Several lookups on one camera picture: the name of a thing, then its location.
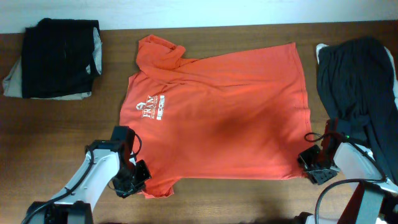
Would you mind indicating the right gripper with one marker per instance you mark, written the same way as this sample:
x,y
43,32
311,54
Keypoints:
x,y
317,178

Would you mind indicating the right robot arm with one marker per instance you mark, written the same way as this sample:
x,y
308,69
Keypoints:
x,y
374,198

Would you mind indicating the folded black garment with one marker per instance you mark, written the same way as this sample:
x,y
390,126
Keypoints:
x,y
57,58

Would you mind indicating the red orange t-shirt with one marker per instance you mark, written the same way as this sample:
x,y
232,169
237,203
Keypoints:
x,y
241,115

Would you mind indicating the folded beige garment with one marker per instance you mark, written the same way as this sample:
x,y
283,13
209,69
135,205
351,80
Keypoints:
x,y
12,84

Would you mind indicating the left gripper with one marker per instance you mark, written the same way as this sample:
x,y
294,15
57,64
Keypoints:
x,y
125,190

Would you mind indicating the dark grey garment pile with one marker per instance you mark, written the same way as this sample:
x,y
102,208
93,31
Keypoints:
x,y
356,83

